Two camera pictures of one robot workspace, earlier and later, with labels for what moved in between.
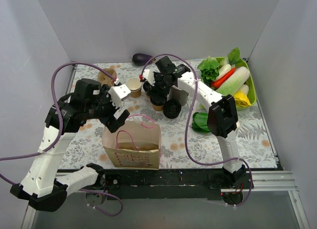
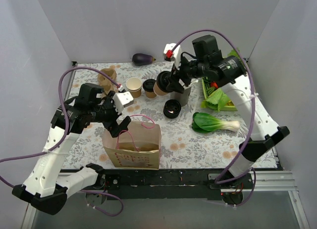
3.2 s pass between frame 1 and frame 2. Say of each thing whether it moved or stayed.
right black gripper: moved
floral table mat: stayed
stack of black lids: stayed
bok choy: stayed
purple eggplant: stayed
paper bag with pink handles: stayed
